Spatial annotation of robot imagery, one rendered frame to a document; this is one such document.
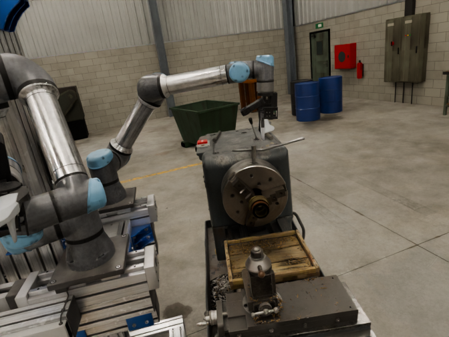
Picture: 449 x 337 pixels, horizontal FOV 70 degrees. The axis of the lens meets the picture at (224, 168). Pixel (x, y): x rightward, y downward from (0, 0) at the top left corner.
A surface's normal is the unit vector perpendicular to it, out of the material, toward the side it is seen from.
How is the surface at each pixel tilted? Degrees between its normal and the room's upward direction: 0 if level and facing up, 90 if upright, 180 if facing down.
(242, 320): 0
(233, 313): 0
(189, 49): 90
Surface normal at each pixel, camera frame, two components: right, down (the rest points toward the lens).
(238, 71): -0.11, 0.35
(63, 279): -0.13, -0.93
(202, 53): 0.34, 0.27
